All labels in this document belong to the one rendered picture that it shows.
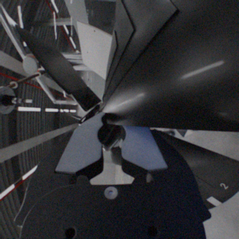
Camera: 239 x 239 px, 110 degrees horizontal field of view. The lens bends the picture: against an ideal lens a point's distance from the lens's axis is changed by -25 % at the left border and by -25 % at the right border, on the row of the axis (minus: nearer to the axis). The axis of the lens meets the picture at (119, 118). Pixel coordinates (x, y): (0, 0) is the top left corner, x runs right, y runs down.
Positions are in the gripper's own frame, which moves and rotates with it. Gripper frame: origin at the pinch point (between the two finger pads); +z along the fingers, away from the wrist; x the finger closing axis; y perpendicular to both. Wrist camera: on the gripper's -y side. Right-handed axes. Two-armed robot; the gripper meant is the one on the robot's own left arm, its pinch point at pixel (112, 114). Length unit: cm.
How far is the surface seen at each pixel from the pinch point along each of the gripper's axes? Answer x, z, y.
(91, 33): -8.9, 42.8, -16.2
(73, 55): -34, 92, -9
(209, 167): 18.9, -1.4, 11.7
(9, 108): -27.6, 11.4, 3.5
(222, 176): 20.9, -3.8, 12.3
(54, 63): -16.7, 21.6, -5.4
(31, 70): -70, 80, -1
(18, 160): -476, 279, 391
